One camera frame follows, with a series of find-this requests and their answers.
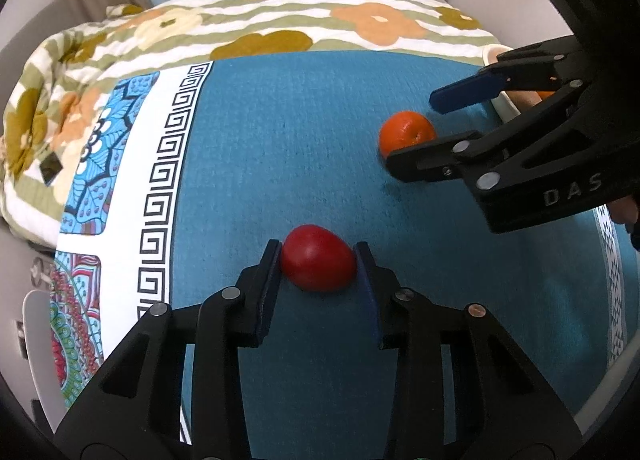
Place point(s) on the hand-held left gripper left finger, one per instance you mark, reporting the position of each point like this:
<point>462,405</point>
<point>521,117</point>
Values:
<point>265,300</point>

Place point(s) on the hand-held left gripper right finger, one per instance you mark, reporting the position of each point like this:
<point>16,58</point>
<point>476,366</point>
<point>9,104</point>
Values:
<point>370,300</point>

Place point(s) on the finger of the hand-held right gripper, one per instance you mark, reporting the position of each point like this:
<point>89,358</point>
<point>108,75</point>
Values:
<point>430,163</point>
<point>465,93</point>

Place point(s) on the small dark orange tangerine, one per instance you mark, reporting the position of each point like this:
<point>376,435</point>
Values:
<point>405,133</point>

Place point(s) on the white oval bowl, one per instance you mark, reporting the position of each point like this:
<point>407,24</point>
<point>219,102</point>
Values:
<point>505,108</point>

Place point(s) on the red tomato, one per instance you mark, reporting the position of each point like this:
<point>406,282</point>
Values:
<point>317,260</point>

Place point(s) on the person's right hand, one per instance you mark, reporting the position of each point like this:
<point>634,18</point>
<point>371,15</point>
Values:
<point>625,212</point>

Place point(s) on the blue patterned tablecloth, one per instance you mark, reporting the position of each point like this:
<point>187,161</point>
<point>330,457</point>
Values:
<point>300,150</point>

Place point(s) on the floral striped blanket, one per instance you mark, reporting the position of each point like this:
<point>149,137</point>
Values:
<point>250,25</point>

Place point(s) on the small black square object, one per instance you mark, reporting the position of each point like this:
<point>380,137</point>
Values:
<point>50,169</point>

